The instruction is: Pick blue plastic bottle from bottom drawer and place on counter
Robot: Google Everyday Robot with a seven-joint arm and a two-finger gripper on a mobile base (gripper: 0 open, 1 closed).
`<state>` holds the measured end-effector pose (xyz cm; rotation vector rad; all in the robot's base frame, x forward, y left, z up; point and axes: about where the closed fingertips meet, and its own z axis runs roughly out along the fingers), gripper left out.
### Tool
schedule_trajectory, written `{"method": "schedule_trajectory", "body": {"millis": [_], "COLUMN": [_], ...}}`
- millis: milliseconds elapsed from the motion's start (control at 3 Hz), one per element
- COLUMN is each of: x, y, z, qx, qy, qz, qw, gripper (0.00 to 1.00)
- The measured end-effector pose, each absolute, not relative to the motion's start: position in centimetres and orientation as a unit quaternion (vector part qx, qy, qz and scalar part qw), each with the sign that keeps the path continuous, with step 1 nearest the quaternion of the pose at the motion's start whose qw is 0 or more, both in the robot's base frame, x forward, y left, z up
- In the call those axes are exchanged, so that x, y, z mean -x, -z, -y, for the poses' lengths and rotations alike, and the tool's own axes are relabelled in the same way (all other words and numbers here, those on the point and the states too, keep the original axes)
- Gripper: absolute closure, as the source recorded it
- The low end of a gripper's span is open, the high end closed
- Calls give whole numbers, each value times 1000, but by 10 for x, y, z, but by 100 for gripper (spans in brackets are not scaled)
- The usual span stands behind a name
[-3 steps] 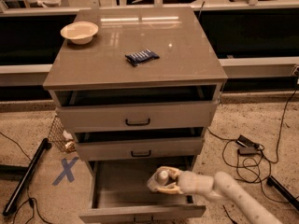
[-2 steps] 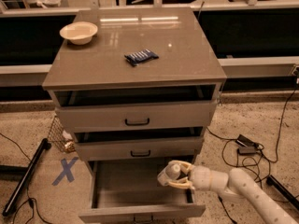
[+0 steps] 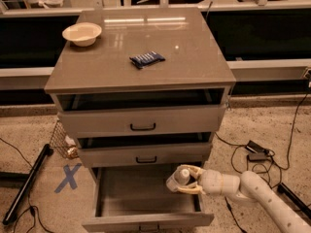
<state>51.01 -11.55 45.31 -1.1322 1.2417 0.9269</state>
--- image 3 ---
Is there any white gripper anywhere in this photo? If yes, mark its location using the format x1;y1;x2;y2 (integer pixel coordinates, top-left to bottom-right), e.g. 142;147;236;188
178;164;240;195

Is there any clear plastic water bottle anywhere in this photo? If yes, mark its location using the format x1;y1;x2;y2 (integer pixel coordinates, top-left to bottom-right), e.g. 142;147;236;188
166;168;190;192

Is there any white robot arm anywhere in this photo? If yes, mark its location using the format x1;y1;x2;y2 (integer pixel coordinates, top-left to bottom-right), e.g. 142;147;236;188
172;165;311;233

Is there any grey bottom drawer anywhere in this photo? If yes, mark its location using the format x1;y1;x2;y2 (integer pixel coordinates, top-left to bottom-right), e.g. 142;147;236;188
83;164;214;233

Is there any grey drawer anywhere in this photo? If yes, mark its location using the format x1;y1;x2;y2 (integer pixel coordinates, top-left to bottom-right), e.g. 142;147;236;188
59;88;225;138
83;164;214;233
79;132;212;168

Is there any grey top drawer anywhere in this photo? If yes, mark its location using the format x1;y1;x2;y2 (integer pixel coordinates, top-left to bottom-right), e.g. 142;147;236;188
59;88;225;138

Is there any grey middle drawer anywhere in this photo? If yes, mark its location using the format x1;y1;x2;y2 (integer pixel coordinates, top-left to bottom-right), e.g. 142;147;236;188
79;132;212;168

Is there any grey drawer cabinet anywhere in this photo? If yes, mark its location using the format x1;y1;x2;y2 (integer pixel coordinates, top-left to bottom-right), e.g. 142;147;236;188
44;7;237;233

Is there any black power adapter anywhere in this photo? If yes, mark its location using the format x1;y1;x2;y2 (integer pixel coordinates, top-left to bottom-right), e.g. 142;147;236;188
245;141;268;161

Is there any black right stand leg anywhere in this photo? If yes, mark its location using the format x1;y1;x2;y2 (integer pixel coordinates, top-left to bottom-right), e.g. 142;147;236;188
277;183;311;219

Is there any black stand leg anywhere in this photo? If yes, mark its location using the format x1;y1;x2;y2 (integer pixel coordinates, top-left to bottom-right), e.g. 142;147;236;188
277;183;311;219
3;144;53;225

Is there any blue tape cross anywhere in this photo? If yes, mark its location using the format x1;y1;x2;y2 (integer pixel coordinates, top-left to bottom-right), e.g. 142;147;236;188
54;163;82;193

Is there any blue snack packet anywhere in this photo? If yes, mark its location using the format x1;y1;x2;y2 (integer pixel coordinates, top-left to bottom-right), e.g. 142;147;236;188
130;51;165;69

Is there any black left stand leg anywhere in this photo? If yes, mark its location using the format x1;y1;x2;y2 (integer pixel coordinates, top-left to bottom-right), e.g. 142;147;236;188
3;144;53;225

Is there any white bowl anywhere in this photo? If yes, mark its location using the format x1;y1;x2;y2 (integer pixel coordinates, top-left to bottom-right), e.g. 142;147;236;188
62;22;102;47

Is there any black middle drawer handle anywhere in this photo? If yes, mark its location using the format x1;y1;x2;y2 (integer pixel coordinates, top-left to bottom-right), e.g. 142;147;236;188
135;156;157;164

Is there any black drawer handle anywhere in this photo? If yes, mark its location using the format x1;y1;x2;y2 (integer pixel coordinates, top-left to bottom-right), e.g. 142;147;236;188
129;123;156;131
135;156;157;164

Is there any black top drawer handle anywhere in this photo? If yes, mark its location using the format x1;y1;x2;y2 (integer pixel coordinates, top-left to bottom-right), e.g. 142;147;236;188
129;123;156;131

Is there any black cable right floor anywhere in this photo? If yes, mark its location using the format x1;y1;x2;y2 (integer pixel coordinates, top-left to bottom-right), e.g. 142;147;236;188
214;81;311;233

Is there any black cable floor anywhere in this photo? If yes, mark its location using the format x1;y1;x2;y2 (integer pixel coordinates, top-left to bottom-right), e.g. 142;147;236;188
0;137;54;233
214;81;311;233

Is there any wire mesh basket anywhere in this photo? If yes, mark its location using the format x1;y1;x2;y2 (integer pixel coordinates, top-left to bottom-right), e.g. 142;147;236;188
50;120;78;159

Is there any black cable left floor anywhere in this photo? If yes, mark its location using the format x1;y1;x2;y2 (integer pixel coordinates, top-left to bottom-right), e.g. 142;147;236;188
0;137;54;233

